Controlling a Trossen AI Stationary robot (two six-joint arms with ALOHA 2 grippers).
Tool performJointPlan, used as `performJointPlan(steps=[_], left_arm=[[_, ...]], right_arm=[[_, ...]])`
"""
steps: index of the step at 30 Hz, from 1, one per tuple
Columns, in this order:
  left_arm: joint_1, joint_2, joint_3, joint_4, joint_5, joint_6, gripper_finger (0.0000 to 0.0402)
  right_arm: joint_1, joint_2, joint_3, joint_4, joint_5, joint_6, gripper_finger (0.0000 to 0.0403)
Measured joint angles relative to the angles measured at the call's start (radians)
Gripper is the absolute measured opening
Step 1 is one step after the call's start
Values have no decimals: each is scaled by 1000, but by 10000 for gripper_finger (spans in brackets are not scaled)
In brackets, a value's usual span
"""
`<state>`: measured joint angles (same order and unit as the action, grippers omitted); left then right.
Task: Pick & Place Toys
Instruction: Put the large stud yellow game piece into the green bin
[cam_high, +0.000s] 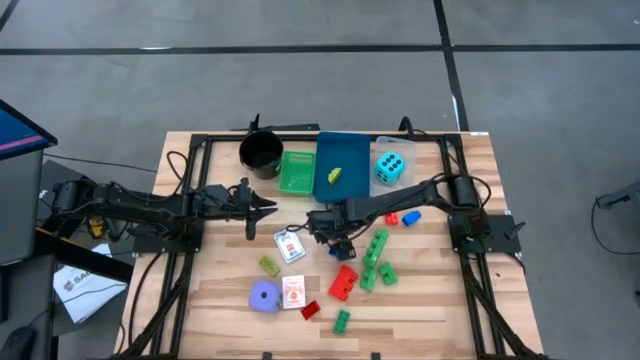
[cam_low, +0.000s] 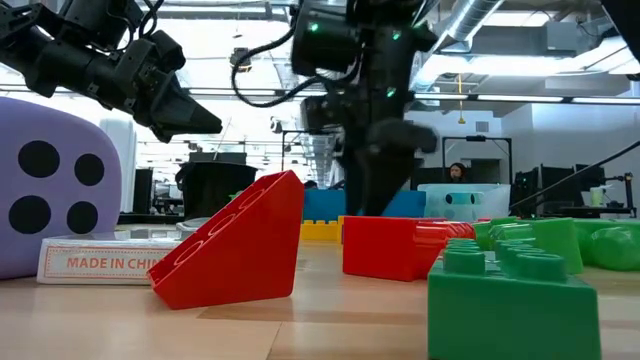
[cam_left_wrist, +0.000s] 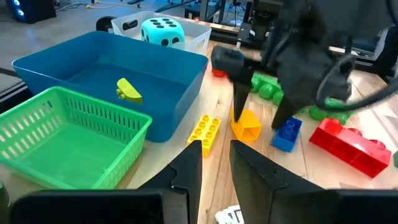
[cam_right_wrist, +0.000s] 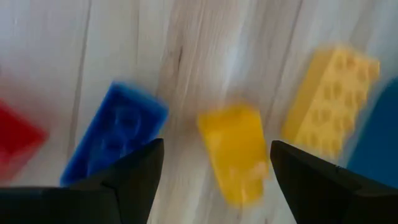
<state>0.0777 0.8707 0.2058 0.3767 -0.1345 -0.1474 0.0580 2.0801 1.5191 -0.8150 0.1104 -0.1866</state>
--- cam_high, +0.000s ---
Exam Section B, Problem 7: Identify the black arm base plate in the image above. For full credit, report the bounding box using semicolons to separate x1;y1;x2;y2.
448;214;522;255
133;219;205;255

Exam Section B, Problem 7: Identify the black computer mouse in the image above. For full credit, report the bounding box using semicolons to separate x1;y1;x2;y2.
0;325;36;360

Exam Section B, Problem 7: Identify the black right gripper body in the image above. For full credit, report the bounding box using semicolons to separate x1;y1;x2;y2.
305;207;357;242

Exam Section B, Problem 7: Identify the cyan foam die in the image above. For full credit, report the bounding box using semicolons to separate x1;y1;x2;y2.
373;151;407;186

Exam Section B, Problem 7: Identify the red sloped toy brick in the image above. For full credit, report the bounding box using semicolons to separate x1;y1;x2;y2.
300;299;322;321

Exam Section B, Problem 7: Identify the large red toy brick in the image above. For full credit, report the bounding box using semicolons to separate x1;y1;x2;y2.
327;264;360;303

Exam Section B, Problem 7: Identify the grey equipment piece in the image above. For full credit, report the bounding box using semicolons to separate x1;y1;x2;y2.
597;180;640;209

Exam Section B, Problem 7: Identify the blue plastic bin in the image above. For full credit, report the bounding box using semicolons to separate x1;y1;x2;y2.
313;131;372;204

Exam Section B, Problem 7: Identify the lime flat toy brick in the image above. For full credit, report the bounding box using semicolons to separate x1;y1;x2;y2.
258;256;282;278

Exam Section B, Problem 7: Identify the green plastic basket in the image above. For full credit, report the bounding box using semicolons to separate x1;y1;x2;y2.
277;150;317;196

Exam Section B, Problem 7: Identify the clear plastic bin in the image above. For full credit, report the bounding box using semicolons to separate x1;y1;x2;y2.
369;135;418;197

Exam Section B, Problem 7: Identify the long green toy brick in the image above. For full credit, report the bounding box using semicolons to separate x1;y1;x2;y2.
362;228;390;269

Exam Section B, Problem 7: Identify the black side desk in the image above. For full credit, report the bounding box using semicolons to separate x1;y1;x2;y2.
0;229;136;360

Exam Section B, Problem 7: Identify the red white playing card box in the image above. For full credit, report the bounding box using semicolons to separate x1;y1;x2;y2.
281;274;307;310

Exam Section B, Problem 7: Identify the dark green toy brick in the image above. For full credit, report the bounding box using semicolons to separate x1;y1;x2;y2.
333;309;352;336

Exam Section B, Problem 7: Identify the purple foam die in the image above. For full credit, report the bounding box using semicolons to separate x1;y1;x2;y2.
248;279;282;314

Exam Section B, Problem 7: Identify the black floor cable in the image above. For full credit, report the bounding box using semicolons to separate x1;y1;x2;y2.
591;197;640;256

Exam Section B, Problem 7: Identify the grey monitor blue screen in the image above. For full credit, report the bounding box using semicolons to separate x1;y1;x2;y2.
0;98;59;266

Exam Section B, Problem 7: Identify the black round cup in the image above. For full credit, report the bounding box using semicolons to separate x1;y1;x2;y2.
238;130;285;180

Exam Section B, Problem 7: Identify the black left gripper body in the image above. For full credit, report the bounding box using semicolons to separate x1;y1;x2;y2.
219;177;258;242

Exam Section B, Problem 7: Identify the white printed paper sheet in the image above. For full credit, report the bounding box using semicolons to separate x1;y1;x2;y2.
52;243;130;325

